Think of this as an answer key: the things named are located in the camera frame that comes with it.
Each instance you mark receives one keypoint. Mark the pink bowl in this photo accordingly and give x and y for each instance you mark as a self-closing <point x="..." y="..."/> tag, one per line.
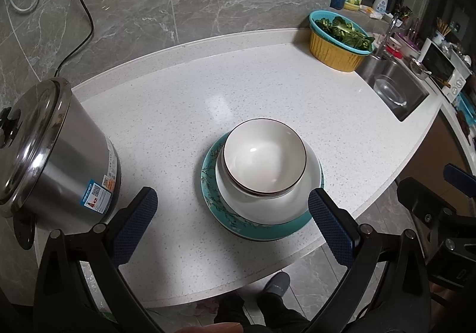
<point x="407" y="42"/>

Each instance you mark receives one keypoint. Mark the green leafy vegetables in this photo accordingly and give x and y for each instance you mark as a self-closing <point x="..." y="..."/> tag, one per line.
<point x="342" y="34"/>

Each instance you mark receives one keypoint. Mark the white toaster oven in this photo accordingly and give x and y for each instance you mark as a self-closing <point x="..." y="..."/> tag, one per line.
<point x="459" y="86"/>

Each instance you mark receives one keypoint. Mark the red and white cup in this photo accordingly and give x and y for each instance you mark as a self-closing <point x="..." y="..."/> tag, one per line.
<point x="394" y="52"/>

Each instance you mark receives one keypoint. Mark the bundle of chopsticks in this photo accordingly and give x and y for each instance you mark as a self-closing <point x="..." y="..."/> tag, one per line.
<point x="443" y="25"/>

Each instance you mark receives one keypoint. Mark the chopstick holder cup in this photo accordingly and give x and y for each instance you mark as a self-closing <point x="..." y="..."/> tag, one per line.
<point x="439" y="38"/>

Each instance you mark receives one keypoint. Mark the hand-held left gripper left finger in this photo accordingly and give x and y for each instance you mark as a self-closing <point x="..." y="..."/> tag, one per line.
<point x="135" y="225"/>

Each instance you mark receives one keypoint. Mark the dark utensil bunch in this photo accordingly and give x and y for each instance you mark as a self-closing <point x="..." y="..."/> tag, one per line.
<point x="403" y="12"/>

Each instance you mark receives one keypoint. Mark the person's left hand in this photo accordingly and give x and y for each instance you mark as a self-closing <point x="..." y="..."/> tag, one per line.
<point x="208" y="328"/>

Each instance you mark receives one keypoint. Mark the person's right forearm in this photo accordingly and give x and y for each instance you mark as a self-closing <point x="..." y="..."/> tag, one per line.
<point x="444" y="296"/>

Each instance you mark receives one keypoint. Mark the white yellow sponge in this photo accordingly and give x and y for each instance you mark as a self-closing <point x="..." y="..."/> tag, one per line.
<point x="372" y="12"/>

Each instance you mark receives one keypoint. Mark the person's dark trousers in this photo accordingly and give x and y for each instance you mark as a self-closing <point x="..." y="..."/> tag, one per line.
<point x="279" y="312"/>

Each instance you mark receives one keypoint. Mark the stainless steel electric pot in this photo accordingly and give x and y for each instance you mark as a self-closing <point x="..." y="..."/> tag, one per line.
<point x="74" y="177"/>

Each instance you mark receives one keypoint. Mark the deep teal floral plate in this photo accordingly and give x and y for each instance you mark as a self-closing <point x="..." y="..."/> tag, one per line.
<point x="210" y="184"/>

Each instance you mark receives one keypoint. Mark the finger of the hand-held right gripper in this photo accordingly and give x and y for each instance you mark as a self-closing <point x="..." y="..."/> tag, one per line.
<point x="459" y="177"/>
<point x="420" y="199"/>

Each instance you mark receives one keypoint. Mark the yellow plastic basket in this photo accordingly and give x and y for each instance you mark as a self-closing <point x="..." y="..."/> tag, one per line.
<point x="331" y="54"/>

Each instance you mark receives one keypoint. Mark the stainless steel sink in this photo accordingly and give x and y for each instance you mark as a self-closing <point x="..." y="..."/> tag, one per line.
<point x="413" y="96"/>

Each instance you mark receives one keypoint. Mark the pink slipper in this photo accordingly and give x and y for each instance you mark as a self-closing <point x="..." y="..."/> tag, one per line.
<point x="206" y="307"/>

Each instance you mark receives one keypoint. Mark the patterned bowl with dark rim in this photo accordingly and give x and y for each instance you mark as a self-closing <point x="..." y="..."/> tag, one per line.
<point x="260" y="147"/>

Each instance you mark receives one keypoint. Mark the chrome faucet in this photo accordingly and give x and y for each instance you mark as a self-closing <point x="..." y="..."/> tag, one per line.
<point x="388" y="34"/>

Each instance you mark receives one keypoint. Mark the white plate with dark rim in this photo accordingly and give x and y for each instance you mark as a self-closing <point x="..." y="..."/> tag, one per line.
<point x="267" y="211"/>

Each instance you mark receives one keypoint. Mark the metal strainer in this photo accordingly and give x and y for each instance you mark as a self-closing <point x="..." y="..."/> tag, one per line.
<point x="420" y="71"/>

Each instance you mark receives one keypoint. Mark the person's grey slipper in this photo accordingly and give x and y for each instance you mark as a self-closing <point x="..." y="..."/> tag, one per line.
<point x="276" y="284"/>

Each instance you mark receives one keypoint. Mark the clear glass bowl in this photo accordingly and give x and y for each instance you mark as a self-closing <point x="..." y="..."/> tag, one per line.
<point x="388" y="91"/>

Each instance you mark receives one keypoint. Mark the stainless steel pot lid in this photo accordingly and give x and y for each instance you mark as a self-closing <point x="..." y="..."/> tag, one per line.
<point x="33" y="147"/>

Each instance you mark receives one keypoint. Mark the teal colander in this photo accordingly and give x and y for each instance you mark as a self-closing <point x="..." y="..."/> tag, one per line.
<point x="313" y="26"/>

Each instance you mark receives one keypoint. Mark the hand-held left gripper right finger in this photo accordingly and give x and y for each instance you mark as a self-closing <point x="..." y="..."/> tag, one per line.
<point x="331" y="229"/>

